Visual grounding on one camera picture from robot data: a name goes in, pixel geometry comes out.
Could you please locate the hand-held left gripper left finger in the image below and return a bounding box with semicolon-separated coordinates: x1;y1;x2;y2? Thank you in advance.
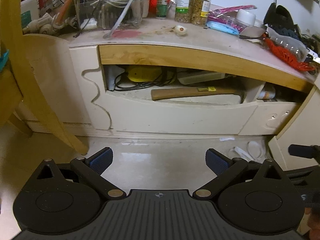
36;147;127;201

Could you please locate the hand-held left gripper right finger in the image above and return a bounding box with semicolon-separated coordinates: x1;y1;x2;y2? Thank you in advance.
192;148;285;201

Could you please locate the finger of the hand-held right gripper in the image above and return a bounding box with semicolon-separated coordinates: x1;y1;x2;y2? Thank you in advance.
288;144;320;159

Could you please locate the cream cabinet drawer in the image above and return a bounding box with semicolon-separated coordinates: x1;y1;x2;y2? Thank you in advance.
105;90;258;135

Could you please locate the cream cabinet door panel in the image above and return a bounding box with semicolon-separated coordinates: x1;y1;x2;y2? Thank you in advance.
238;102;302;137

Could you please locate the white bottle with orange label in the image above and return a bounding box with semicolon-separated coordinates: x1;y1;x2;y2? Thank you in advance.
257;83;277;100

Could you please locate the wooden chair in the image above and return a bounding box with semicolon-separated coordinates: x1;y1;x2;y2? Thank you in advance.
0;0;89;156

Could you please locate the white vented router box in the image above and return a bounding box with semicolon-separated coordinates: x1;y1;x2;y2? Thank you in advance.
178;71;236;85

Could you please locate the orange net bag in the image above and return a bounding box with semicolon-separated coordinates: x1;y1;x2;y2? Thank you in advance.
264;38;318;72

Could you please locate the yellow plastic device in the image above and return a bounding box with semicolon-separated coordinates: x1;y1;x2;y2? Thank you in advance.
125;66;176;82

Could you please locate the cream cabinet with wooden trim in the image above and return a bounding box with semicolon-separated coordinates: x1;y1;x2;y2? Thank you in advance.
24;4;320;167

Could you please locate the clear plastic bag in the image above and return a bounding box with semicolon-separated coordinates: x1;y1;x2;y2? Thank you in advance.
268;27;311;61

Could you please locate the grey card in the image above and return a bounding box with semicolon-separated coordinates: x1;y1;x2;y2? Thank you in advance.
239;26;267;41

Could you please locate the blue tissue pack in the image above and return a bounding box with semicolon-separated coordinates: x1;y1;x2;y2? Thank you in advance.
206;20;240;36

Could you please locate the black cloth bag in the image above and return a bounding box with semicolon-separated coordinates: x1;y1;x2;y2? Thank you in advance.
263;2;298;35

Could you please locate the teal plastic item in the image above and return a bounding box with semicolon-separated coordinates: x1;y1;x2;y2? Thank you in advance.
0;50;10;68

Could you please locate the white cream jar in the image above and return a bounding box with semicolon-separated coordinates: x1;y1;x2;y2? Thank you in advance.
236;9;257;27

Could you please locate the clear plastic organizer box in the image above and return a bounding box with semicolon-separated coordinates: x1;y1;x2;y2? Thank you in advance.
74;0;143;31

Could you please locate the pink plastic package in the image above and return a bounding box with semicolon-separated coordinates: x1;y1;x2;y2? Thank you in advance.
208;4;258;28

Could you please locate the clear jar of dried herbs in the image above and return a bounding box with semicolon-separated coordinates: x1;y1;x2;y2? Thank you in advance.
174;0;196;23
191;0;213;27

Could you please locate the orange plastic stick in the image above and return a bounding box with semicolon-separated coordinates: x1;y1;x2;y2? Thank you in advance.
53;0;81;27

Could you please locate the green label bottle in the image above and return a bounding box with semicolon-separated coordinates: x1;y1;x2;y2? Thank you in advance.
157;0;172;20

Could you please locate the red container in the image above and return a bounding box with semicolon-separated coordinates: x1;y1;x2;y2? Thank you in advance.
148;0;160;18

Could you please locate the white plastic jug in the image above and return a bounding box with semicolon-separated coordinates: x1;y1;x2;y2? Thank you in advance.
21;0;40;30

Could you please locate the white cable loop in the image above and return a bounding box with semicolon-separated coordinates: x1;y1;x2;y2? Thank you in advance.
229;141;266;161

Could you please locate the wooden handled hammer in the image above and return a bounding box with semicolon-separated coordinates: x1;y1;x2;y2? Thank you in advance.
151;86;245;104

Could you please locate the black cables bundle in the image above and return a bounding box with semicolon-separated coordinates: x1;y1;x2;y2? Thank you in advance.
114;71;177;91

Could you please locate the grey long-handled tool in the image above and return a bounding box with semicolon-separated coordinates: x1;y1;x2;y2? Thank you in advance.
103;0;141;40

